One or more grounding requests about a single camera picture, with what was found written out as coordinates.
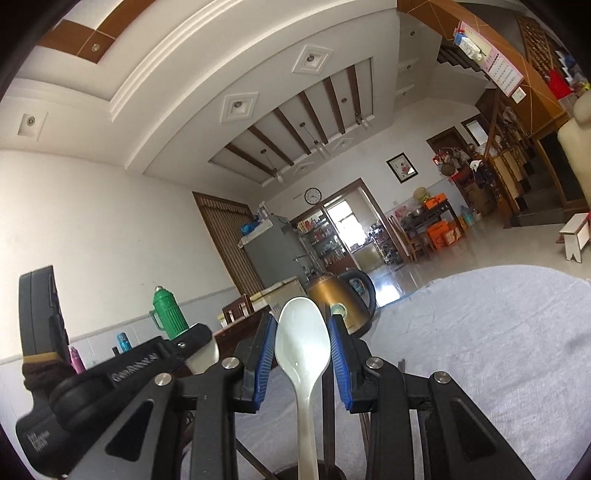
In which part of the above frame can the cream plastic object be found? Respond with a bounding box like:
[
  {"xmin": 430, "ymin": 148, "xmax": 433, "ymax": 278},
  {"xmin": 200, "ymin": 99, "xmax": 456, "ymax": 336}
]
[{"xmin": 187, "ymin": 342, "xmax": 221, "ymax": 376}]

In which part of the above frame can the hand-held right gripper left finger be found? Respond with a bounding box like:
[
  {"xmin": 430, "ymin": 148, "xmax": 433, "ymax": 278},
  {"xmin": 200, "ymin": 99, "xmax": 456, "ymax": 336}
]
[{"xmin": 62, "ymin": 311, "xmax": 279, "ymax": 480}]

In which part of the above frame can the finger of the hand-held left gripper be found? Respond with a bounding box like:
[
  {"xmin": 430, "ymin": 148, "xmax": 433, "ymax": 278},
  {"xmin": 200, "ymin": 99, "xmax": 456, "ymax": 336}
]
[{"xmin": 97, "ymin": 323, "xmax": 212, "ymax": 411}]

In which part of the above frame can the wooden chair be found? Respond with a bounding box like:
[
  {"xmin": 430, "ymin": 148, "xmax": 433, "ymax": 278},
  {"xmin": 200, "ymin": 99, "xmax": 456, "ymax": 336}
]
[{"xmin": 222, "ymin": 295, "xmax": 254, "ymax": 324}]

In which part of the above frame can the wooden staircase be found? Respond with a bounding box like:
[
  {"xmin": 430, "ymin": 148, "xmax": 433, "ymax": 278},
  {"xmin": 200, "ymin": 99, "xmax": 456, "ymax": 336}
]
[{"xmin": 503, "ymin": 134, "xmax": 583, "ymax": 229}]

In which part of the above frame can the beige armchair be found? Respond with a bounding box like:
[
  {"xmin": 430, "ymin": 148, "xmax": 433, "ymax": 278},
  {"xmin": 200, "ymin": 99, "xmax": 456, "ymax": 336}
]
[{"xmin": 557, "ymin": 92, "xmax": 591, "ymax": 208}]

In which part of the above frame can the white printed cardboard box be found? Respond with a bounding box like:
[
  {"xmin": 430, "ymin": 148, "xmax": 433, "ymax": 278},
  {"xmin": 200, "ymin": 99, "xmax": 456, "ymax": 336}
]
[{"xmin": 265, "ymin": 288, "xmax": 309, "ymax": 321}]

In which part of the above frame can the large orange box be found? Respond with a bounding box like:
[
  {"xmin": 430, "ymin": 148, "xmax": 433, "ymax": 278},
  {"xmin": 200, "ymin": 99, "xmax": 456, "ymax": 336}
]
[{"xmin": 427, "ymin": 220, "xmax": 462, "ymax": 250}]

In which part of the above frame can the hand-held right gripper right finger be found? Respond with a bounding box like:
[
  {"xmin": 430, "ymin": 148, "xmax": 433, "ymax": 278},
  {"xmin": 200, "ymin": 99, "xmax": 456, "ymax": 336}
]
[{"xmin": 327, "ymin": 314, "xmax": 539, "ymax": 480}]

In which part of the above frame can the dark cylindrical utensil holder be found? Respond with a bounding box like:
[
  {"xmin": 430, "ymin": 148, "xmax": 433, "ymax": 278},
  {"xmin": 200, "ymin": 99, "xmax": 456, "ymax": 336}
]
[{"xmin": 272, "ymin": 465, "xmax": 348, "ymax": 480}]

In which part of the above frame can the red gift bag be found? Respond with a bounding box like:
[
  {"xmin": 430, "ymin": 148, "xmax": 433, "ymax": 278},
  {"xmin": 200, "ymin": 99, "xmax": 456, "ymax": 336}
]
[{"xmin": 547, "ymin": 65, "xmax": 573, "ymax": 99}]

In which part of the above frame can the brown wooden door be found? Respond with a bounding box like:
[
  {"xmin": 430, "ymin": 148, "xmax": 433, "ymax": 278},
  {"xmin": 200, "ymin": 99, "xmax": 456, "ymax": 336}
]
[{"xmin": 192, "ymin": 191, "xmax": 264, "ymax": 296}]

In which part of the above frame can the green thermos flask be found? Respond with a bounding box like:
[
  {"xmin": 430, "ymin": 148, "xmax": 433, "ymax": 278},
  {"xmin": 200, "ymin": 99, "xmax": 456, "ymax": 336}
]
[{"xmin": 149, "ymin": 286, "xmax": 191, "ymax": 340}]

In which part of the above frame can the black framed picture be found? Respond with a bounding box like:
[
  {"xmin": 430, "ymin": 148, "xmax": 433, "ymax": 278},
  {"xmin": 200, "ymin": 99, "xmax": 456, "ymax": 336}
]
[{"xmin": 386, "ymin": 152, "xmax": 419, "ymax": 184}]

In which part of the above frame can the white plastic spoon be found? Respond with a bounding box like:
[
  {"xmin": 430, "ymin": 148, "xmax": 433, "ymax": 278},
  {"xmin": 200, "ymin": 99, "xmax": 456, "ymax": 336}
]
[{"xmin": 276, "ymin": 296, "xmax": 332, "ymax": 480}]

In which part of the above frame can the person's left forearm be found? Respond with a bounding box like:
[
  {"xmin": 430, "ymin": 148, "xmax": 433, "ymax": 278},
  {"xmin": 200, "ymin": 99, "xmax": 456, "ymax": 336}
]
[{"xmin": 21, "ymin": 352, "xmax": 72, "ymax": 395}]

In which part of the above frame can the golden electric kettle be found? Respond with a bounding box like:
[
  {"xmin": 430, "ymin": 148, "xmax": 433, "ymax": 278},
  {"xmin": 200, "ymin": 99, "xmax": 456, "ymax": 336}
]
[{"xmin": 305, "ymin": 269, "xmax": 377, "ymax": 337}]

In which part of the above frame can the small white stool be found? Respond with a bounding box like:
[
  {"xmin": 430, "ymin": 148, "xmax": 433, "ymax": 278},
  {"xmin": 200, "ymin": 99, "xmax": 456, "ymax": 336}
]
[{"xmin": 558, "ymin": 213, "xmax": 591, "ymax": 264}]

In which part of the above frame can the pink wall calendar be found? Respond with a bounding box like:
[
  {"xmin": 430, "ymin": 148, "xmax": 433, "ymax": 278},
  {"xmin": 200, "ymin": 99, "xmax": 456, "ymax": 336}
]
[{"xmin": 455, "ymin": 21, "xmax": 527, "ymax": 97}]

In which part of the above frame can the carved wooden table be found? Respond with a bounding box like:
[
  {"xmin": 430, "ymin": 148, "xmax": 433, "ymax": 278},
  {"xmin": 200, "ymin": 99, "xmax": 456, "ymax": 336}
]
[{"xmin": 215, "ymin": 314, "xmax": 273, "ymax": 370}]

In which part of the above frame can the grey refrigerator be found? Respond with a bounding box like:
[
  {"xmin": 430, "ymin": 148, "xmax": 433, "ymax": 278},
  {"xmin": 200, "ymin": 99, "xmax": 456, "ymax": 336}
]
[{"xmin": 238, "ymin": 213, "xmax": 324, "ymax": 289}]

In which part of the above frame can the dark wooden side table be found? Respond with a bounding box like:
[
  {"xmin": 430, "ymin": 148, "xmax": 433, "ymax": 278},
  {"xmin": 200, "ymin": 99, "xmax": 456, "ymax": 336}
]
[{"xmin": 402, "ymin": 198, "xmax": 467, "ymax": 259}]

